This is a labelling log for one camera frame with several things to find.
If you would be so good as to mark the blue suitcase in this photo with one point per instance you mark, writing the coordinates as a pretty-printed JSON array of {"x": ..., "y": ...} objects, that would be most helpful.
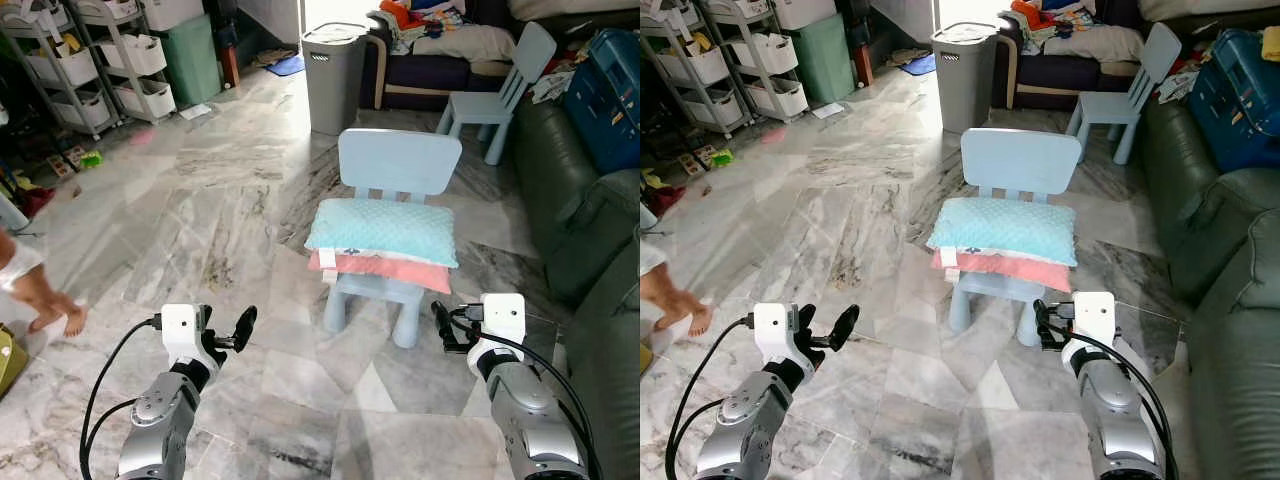
[
  {"x": 605, "y": 100},
  {"x": 1235, "y": 100}
]

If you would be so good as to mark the light blue child chair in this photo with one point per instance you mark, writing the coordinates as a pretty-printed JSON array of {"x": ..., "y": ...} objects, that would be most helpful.
[
  {"x": 400, "y": 160},
  {"x": 1020, "y": 160},
  {"x": 1158, "y": 55},
  {"x": 530, "y": 55}
]

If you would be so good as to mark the green leather sofa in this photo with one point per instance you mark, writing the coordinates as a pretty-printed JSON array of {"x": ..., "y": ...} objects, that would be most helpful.
[
  {"x": 1220, "y": 240},
  {"x": 580, "y": 220}
]

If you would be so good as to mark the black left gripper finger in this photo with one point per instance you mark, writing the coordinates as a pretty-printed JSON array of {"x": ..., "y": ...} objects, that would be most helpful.
[
  {"x": 846, "y": 325},
  {"x": 246, "y": 326}
]

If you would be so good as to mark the person's bare leg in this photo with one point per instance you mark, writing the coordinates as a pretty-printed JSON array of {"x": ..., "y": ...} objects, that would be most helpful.
[
  {"x": 40, "y": 295},
  {"x": 680, "y": 300}
]

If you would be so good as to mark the green storage box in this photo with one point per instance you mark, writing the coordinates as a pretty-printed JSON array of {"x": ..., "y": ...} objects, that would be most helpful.
[
  {"x": 825, "y": 60},
  {"x": 190, "y": 60}
]

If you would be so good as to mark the teal dotted pillow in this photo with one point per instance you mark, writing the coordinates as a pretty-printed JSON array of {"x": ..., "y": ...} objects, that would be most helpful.
[
  {"x": 1005, "y": 230},
  {"x": 385, "y": 230}
]

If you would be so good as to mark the pink pillow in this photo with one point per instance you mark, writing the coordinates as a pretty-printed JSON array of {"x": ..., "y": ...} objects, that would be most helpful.
[
  {"x": 1020, "y": 271},
  {"x": 400, "y": 273}
]

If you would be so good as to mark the dark navy sofa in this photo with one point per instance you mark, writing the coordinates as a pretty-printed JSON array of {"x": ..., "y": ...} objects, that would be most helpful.
[
  {"x": 420, "y": 75},
  {"x": 1045, "y": 75}
]

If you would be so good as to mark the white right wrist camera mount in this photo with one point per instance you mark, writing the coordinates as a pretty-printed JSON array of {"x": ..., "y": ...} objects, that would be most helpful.
[
  {"x": 503, "y": 318},
  {"x": 1094, "y": 318}
]

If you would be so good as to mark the grey storage rack white bins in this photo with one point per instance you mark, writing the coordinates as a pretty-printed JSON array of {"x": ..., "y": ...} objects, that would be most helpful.
[
  {"x": 135, "y": 55},
  {"x": 690, "y": 68},
  {"x": 60, "y": 70},
  {"x": 770, "y": 55}
]

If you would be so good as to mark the red and yellow cloth heap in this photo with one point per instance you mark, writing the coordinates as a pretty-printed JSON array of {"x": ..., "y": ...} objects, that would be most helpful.
[
  {"x": 660, "y": 192},
  {"x": 25, "y": 195}
]

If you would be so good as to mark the white storage box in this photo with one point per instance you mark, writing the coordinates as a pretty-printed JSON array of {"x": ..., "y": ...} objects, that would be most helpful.
[
  {"x": 172, "y": 12},
  {"x": 805, "y": 12}
]

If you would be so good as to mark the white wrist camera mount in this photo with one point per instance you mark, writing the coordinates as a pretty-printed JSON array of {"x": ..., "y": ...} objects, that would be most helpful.
[
  {"x": 180, "y": 330},
  {"x": 503, "y": 318},
  {"x": 1094, "y": 318},
  {"x": 775, "y": 328}
]

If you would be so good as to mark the pile of clothes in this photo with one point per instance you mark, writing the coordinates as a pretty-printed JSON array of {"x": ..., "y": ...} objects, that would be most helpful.
[
  {"x": 460, "y": 42},
  {"x": 1095, "y": 42}
]

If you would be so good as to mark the yellow bag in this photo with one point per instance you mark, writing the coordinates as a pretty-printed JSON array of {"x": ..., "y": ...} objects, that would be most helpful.
[{"x": 10, "y": 362}]

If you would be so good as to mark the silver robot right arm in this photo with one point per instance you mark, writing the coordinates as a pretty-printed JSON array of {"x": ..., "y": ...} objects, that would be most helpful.
[
  {"x": 525, "y": 410},
  {"x": 1110, "y": 410}
]

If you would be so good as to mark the blue floor mat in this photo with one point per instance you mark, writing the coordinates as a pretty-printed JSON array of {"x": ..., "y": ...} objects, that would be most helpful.
[
  {"x": 287, "y": 66},
  {"x": 920, "y": 65}
]

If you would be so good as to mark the grey laundry bin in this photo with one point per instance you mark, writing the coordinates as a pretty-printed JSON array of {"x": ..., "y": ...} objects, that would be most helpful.
[
  {"x": 335, "y": 85},
  {"x": 964, "y": 85}
]

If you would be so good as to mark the small green toy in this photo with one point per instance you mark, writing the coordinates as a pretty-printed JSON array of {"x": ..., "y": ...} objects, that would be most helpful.
[
  {"x": 722, "y": 157},
  {"x": 91, "y": 159}
]

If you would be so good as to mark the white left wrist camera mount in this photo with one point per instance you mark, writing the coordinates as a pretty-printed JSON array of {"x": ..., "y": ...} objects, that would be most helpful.
[
  {"x": 775, "y": 328},
  {"x": 180, "y": 330}
]

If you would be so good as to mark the white paper sheet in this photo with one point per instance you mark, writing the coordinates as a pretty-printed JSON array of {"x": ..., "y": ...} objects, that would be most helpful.
[
  {"x": 828, "y": 110},
  {"x": 196, "y": 111}
]

